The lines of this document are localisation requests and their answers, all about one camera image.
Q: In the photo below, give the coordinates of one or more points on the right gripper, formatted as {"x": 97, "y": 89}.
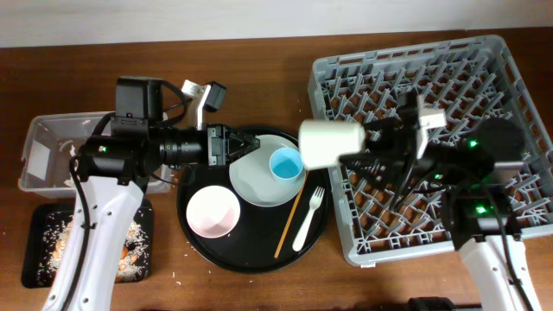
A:
{"x": 398, "y": 168}

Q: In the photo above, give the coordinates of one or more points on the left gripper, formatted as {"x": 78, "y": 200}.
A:
{"x": 219, "y": 151}

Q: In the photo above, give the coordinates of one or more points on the cream white cup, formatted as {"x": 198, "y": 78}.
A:
{"x": 322, "y": 143}

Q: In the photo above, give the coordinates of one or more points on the pink bowl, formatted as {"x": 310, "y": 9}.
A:
{"x": 213, "y": 211}

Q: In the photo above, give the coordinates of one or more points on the rice and food scraps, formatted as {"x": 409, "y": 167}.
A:
{"x": 134, "y": 262}

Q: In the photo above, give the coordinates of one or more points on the white tissue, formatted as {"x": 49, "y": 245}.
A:
{"x": 69, "y": 181}

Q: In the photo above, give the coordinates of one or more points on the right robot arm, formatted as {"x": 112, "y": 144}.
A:
{"x": 471, "y": 177}

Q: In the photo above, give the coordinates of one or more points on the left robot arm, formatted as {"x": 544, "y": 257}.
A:
{"x": 154, "y": 123}

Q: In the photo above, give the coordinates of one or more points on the grey dishwasher rack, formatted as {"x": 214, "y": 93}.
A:
{"x": 472, "y": 80}

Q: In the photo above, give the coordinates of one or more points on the light blue plate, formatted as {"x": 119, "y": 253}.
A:
{"x": 253, "y": 180}

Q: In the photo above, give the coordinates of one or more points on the blue cup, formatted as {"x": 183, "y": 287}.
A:
{"x": 286, "y": 164}

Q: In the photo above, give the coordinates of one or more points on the white plastic fork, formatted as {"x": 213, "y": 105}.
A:
{"x": 314, "y": 203}

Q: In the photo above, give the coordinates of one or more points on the wooden chopstick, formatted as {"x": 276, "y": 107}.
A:
{"x": 289, "y": 219}

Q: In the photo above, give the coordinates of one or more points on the round black serving tray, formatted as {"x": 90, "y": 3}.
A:
{"x": 251, "y": 244}

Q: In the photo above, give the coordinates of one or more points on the clear plastic bin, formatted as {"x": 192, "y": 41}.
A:
{"x": 43, "y": 147}

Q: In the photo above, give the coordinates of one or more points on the black rectangular tray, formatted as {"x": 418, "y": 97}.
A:
{"x": 32, "y": 250}

